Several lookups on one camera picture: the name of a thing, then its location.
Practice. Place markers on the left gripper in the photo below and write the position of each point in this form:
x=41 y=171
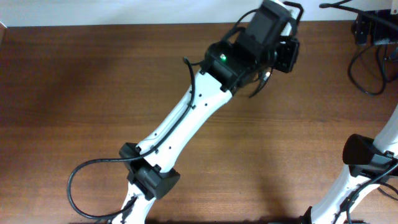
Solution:
x=291 y=46

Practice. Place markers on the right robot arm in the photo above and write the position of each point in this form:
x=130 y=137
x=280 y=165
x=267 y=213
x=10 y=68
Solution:
x=368 y=162

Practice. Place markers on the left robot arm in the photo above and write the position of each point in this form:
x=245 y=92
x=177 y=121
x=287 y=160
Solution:
x=244 y=55

